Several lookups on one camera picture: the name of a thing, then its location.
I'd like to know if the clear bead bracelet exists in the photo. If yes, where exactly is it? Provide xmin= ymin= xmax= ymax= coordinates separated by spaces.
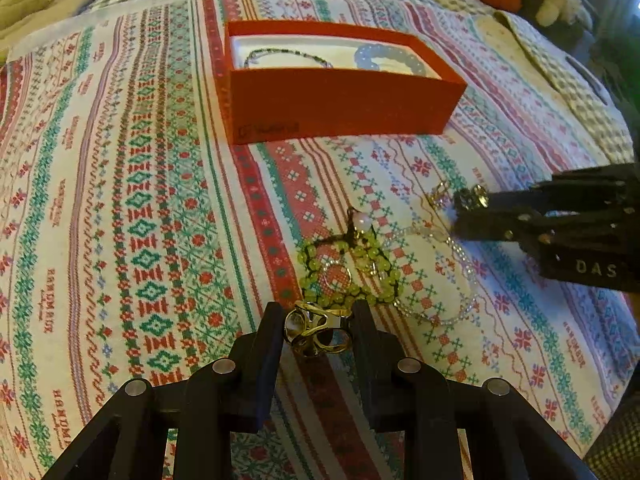
xmin=395 ymin=220 xmax=478 ymax=325

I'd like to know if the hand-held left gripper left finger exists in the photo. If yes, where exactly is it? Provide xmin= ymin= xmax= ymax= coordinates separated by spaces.
xmin=42 ymin=302 xmax=287 ymax=480

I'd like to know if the green bead bracelet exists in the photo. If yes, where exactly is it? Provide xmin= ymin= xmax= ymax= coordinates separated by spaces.
xmin=297 ymin=230 xmax=401 ymax=311

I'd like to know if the houndstooth clothing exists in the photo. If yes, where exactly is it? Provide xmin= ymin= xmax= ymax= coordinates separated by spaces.
xmin=584 ymin=400 xmax=640 ymax=480

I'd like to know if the thin dark beaded bracelet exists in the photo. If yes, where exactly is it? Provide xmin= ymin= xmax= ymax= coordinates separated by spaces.
xmin=244 ymin=47 xmax=333 ymax=70

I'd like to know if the gold ornate ring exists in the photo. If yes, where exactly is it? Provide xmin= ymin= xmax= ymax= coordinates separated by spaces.
xmin=284 ymin=301 xmax=357 ymax=358

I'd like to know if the dark metal ring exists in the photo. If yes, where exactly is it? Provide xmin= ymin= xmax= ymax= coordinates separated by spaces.
xmin=457 ymin=185 xmax=491 ymax=212

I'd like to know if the patterned knit-print blanket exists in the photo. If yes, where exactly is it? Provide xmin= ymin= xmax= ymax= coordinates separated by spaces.
xmin=0 ymin=0 xmax=631 ymax=480

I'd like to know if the silver rhinestone ring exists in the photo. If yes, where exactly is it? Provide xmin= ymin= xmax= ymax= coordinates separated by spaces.
xmin=322 ymin=260 xmax=353 ymax=293

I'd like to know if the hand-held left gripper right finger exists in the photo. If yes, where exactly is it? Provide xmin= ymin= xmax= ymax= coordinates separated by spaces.
xmin=350 ymin=301 xmax=596 ymax=480

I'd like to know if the red cardboard box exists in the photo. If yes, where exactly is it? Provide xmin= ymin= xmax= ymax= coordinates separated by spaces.
xmin=223 ymin=20 xmax=468 ymax=146

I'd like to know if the light blue bead bracelet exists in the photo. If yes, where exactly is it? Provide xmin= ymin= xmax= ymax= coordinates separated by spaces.
xmin=352 ymin=44 xmax=426 ymax=77

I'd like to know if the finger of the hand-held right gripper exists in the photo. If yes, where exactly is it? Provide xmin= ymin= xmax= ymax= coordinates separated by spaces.
xmin=454 ymin=162 xmax=640 ymax=217
xmin=449 ymin=209 xmax=556 ymax=256

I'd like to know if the cream quilt with checked trim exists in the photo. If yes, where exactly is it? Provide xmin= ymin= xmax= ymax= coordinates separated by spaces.
xmin=470 ymin=9 xmax=638 ymax=171

